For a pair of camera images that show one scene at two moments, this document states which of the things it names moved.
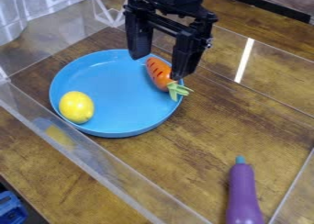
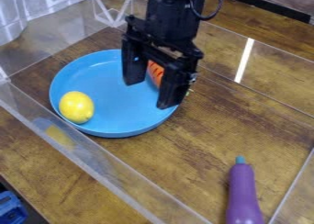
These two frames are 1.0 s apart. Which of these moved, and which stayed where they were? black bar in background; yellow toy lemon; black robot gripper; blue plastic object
Moved: black robot gripper
Stayed: yellow toy lemon; blue plastic object; black bar in background
